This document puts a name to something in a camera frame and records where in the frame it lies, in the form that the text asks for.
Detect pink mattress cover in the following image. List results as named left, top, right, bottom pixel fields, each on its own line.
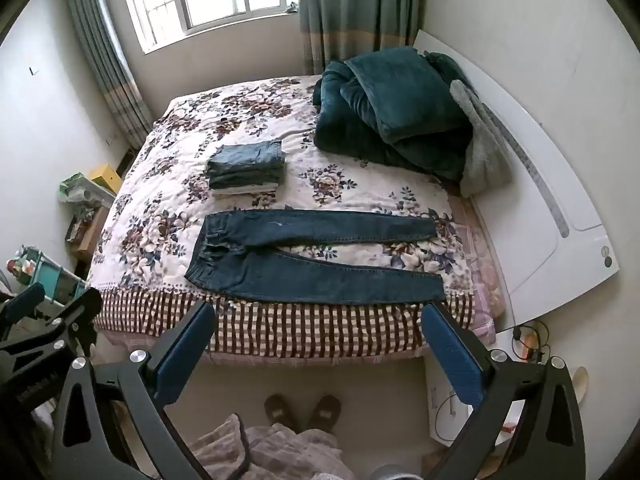
left=444, top=194, right=507, bottom=337

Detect folded dark jeans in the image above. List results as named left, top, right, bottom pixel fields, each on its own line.
left=206, top=161, right=287, bottom=187

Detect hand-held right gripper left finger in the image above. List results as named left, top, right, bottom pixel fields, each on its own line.
left=50, top=301, right=217, bottom=480

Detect person's pink plush clothing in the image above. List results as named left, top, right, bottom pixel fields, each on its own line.
left=187, top=412, right=357, bottom=480

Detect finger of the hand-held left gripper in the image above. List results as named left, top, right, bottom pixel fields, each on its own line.
left=0, top=282, right=47, bottom=333
left=20, top=287, right=103, bottom=356

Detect brown checked bed sheet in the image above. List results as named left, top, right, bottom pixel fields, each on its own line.
left=94, top=285, right=476, bottom=358

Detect teal storage rack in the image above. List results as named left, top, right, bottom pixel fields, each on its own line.
left=6, top=244, right=87, bottom=307

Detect yellow box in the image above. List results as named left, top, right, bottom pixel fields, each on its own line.
left=89, top=162, right=124, bottom=194

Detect brown bedside cabinet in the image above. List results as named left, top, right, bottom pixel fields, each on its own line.
left=64, top=204, right=112, bottom=263

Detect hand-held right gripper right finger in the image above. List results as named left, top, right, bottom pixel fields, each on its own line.
left=421, top=302, right=587, bottom=480

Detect brown slipper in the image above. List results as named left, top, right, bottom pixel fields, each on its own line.
left=264, top=394, right=297, bottom=427

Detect white headboard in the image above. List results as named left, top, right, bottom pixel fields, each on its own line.
left=410, top=29, right=622, bottom=331

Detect dark blue jeans pants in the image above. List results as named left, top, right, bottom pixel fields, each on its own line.
left=185, top=210, right=446, bottom=307

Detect dark green duvet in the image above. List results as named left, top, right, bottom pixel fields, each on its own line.
left=312, top=46, right=476, bottom=183

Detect grey-green curtain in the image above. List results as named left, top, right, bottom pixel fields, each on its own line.
left=64, top=0, right=154, bottom=150
left=294, top=0, right=429, bottom=77

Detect floral plush blanket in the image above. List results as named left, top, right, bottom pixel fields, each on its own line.
left=87, top=74, right=463, bottom=311

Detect green bag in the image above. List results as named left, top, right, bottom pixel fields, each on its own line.
left=59, top=172, right=92, bottom=204

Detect pair of dark slippers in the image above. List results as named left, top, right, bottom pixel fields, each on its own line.
left=306, top=394, right=343, bottom=432

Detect white nightstand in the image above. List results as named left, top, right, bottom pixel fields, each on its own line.
left=425, top=319, right=591, bottom=447

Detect black cable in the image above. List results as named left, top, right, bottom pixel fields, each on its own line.
left=433, top=387, right=473, bottom=442

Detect folded light blue jeans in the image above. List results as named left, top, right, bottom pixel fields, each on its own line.
left=209, top=140, right=287, bottom=168

